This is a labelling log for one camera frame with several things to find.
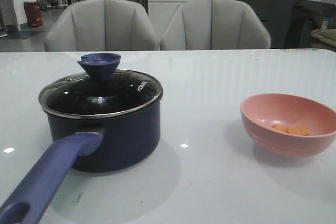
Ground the glass pot lid blue knob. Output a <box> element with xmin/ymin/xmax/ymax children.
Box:
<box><xmin>38</xmin><ymin>52</ymin><xmax>163</xmax><ymax>119</ymax></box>

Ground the orange ham slice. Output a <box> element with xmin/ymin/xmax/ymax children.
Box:
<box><xmin>271</xmin><ymin>124</ymin><xmax>288</xmax><ymax>133</ymax></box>
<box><xmin>286</xmin><ymin>126</ymin><xmax>310</xmax><ymax>136</ymax></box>

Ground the pink bowl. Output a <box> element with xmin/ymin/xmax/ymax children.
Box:
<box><xmin>240</xmin><ymin>93</ymin><xmax>335</xmax><ymax>158</ymax></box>

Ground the grey upholstered chair right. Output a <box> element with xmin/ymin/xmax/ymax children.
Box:
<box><xmin>160</xmin><ymin>0</ymin><xmax>271</xmax><ymax>51</ymax></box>

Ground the grey upholstered chair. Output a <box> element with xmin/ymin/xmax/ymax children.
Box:
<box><xmin>160</xmin><ymin>0</ymin><xmax>271</xmax><ymax>51</ymax></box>
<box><xmin>44</xmin><ymin>0</ymin><xmax>159</xmax><ymax>52</ymax></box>

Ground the grey upholstered chair left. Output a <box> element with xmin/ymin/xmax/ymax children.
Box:
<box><xmin>44</xmin><ymin>0</ymin><xmax>159</xmax><ymax>52</ymax></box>

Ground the red trash bin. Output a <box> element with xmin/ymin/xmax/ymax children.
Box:
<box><xmin>24</xmin><ymin>1</ymin><xmax>43</xmax><ymax>27</ymax></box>

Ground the dark appliance at right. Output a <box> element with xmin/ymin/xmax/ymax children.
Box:
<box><xmin>284</xmin><ymin>0</ymin><xmax>335</xmax><ymax>48</ymax></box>

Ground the beige cushion at right edge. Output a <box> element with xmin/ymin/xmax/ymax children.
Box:
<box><xmin>311</xmin><ymin>29</ymin><xmax>336</xmax><ymax>52</ymax></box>

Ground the dark blue saucepan purple handle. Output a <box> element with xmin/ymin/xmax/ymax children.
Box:
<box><xmin>0</xmin><ymin>69</ymin><xmax>164</xmax><ymax>224</ymax></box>

